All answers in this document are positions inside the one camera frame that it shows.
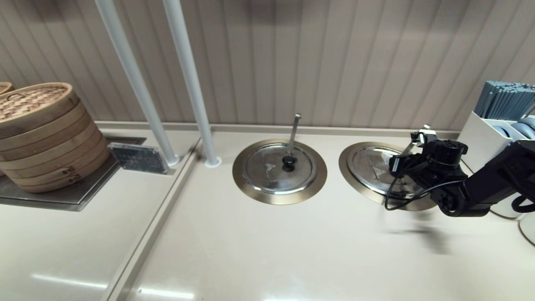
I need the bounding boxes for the bamboo steamer baskets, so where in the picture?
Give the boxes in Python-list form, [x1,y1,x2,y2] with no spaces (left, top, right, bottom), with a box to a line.
[0,82,111,194]

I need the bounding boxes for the grey-blue chopstick bundle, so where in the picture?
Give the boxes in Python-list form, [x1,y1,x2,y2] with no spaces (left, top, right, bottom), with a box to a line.
[474,81,535,122]

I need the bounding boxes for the recessed steel steamer tray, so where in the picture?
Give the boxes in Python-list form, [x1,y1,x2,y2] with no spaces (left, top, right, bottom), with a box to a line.
[0,136,147,212]

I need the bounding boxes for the steel pot lid black knob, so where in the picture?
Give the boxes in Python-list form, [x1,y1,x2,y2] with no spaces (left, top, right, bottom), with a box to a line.
[242,143,317,195]

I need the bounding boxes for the dark acrylic label sign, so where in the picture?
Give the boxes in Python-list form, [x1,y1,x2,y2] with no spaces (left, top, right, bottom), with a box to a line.
[108,143,171,175]

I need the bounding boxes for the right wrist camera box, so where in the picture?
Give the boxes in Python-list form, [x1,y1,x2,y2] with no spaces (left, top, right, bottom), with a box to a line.
[389,155,414,177]

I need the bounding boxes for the white cutlery holder box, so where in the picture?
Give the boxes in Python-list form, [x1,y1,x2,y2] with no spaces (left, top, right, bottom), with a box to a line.
[457,111,535,176]

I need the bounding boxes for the folding steel pot lid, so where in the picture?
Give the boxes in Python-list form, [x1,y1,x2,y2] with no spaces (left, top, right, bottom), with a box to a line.
[348,145,427,199]

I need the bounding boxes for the white round container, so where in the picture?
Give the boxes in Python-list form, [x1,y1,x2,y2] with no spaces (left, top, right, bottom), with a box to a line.
[489,194,535,220]
[518,213,535,246]

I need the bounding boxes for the white support pole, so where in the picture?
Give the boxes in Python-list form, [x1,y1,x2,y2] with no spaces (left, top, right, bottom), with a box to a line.
[94,0,181,167]
[162,0,222,168]

